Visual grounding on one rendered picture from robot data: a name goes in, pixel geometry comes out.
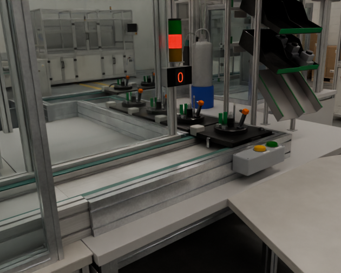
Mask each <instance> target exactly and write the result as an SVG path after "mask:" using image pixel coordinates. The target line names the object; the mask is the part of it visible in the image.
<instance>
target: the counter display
mask: <svg viewBox="0 0 341 273"><path fill-rule="evenodd" d="M181 68H185V84H178V85H175V70H176V69H181ZM189 84H192V66H187V67H177V68H167V87H175V86H182V85H189Z"/></svg>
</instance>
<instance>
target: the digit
mask: <svg viewBox="0 0 341 273"><path fill-rule="evenodd" d="M181 84H185V68H181V69H176V70H175V85H181Z"/></svg>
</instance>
